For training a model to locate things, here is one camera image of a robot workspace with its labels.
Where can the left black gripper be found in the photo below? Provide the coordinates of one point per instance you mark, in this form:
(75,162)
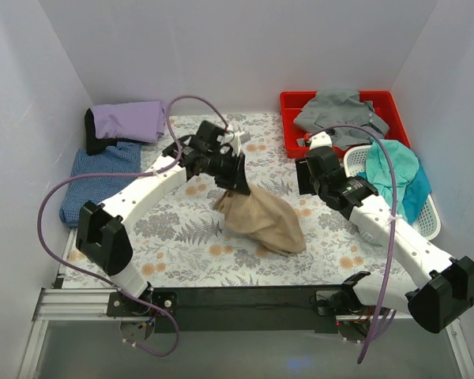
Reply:
(239,174)

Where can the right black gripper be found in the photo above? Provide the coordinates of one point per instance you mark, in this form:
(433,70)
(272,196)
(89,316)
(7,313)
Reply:
(301,177)

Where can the tan t shirt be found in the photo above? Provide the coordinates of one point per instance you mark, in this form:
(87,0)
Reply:
(264,217)

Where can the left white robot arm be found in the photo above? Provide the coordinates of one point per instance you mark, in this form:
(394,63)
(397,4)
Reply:
(103,229)

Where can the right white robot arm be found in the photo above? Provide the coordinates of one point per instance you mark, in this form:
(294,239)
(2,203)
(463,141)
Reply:
(443,285)

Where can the grey shirt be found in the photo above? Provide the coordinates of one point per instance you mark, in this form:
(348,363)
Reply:
(344,108)

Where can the floral table cloth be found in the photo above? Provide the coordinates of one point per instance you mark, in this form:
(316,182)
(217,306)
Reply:
(182,240)

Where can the teal shirt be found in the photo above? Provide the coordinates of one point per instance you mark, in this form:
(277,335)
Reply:
(413,186)

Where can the red plastic bin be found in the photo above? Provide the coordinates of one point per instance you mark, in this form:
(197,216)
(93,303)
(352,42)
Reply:
(292,102)

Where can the folded purple shirt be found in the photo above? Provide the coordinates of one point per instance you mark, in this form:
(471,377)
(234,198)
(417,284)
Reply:
(139,121)

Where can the folded blue checked shirt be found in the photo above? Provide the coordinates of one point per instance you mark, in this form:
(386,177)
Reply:
(125,157)

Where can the black base bar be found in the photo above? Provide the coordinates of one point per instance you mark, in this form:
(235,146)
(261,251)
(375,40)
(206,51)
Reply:
(254,309)

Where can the white plastic basket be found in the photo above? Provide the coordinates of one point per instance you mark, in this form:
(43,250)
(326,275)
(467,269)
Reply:
(428,223)

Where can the folded black garment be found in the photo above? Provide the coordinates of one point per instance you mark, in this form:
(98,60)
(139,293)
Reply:
(94,145)

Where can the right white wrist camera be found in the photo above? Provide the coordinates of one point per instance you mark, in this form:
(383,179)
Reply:
(315,140)

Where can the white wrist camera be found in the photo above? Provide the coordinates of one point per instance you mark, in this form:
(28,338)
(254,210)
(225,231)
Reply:
(235,139)
(315,140)

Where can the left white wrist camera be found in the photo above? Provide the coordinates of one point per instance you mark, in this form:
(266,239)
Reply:
(235,139)

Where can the aluminium rail frame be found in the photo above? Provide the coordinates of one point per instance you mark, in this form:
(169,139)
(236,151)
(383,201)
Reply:
(71,335)

